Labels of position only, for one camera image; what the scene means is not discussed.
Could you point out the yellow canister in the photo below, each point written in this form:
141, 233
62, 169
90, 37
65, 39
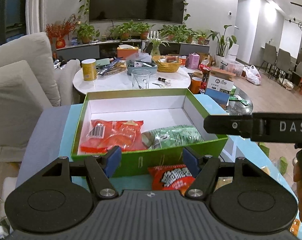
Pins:
89, 69

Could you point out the white blue carton box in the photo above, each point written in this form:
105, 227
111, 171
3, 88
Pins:
219, 89

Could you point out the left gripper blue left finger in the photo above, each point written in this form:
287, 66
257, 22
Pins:
100, 169

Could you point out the tv cabinet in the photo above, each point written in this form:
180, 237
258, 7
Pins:
109, 49

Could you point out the red round-cake snack bag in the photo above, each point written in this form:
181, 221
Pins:
104, 135

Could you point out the yellow woven basket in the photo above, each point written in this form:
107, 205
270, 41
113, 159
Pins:
167, 64

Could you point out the wall television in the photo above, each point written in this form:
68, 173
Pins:
148, 10

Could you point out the white plastic bag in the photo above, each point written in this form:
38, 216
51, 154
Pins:
252, 74

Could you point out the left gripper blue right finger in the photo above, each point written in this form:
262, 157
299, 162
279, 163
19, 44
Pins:
204, 170

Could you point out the orange tissue box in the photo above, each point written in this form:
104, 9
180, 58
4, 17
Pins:
125, 50

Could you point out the green gift box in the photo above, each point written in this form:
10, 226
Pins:
151, 129

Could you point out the clear storage bin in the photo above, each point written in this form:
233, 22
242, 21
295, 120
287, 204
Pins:
232, 67

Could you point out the pink box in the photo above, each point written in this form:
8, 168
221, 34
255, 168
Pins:
193, 61

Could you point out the dark round side table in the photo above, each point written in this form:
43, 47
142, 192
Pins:
239, 102

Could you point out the orange cup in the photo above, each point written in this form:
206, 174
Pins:
195, 85

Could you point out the red crispy noodle snack bag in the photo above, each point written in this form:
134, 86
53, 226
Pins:
171, 177

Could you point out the grey sofa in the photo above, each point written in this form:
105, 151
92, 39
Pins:
29, 84

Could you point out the red flower arrangement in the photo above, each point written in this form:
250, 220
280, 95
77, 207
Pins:
57, 31

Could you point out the green snack bag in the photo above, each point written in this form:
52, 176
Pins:
174, 136

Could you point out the tall leafy floor plant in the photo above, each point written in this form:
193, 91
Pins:
223, 41

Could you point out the white round coffee table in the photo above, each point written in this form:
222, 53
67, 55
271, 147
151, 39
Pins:
122, 81

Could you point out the blue grey tray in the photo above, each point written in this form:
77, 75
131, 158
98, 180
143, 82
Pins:
132, 65

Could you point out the white curtain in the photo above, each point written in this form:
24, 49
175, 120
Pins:
35, 16

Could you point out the dining chair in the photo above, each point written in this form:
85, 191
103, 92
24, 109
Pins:
269, 57

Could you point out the glass cup with spoon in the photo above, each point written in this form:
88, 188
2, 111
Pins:
140, 78

